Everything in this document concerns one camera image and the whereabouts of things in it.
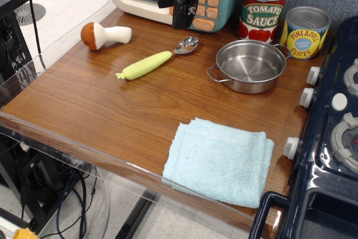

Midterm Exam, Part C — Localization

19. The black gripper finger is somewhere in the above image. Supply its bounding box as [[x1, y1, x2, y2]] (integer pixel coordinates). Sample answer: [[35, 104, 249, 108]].
[[172, 0, 199, 30]]

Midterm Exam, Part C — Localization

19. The light blue cloth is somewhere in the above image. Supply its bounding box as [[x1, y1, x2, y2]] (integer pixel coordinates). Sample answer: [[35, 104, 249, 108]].
[[162, 118, 275, 209]]

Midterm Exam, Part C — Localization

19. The tomato sauce can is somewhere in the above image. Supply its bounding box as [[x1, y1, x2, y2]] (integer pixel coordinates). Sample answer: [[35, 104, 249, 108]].
[[237, 0, 286, 43]]

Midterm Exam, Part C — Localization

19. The small steel pot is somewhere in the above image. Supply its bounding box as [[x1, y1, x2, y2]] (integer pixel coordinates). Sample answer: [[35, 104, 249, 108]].
[[207, 40, 291, 94]]

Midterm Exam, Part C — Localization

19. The plush mushroom toy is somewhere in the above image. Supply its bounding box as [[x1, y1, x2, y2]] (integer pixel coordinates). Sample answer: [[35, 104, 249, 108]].
[[81, 22, 132, 51]]

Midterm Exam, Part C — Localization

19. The pineapple slices can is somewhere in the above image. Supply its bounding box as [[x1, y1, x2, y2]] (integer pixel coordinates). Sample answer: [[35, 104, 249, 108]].
[[280, 6, 331, 59]]

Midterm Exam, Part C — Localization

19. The round floor vent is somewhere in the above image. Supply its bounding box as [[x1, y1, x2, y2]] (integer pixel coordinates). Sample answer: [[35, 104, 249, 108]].
[[14, 3, 46, 26]]

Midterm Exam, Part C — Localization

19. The white stove knob rear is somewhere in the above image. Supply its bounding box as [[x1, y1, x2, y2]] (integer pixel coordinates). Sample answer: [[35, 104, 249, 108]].
[[307, 67, 321, 86]]

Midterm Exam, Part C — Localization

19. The white stove knob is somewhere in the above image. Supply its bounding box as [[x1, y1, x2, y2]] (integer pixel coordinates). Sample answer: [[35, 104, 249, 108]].
[[307, 67, 321, 86], [299, 88, 314, 109], [284, 137, 300, 160]]

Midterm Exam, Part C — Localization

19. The white stove knob middle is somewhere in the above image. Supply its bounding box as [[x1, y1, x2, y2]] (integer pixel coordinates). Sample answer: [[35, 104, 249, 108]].
[[299, 88, 314, 109]]

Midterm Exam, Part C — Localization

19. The white stove knob front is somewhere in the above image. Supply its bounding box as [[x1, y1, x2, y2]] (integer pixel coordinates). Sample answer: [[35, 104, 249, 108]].
[[284, 137, 300, 160]]

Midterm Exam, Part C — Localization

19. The black table leg base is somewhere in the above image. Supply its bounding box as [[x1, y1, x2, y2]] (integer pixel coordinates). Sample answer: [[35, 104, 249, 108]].
[[115, 190, 158, 239]]

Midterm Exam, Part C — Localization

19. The clear acrylic table guard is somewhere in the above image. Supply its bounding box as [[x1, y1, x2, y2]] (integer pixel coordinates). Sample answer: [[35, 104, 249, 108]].
[[0, 0, 283, 233]]

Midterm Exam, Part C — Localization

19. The dark blue toy stove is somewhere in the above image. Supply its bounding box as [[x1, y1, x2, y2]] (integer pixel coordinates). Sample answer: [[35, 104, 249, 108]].
[[249, 17, 357, 238]]

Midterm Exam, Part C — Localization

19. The yellow sponge object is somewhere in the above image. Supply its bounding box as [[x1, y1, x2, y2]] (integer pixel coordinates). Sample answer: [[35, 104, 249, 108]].
[[13, 228, 39, 239]]

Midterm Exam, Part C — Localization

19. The spoon with green handle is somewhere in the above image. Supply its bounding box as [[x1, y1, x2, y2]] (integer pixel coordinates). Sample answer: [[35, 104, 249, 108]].
[[116, 36, 199, 80]]

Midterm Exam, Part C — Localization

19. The blue floor cable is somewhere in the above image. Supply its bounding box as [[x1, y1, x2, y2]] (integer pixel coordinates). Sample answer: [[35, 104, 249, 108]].
[[55, 169, 87, 239]]

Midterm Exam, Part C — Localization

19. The black floor cable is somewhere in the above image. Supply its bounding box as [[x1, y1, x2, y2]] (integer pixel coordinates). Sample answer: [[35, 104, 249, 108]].
[[39, 166, 98, 239]]

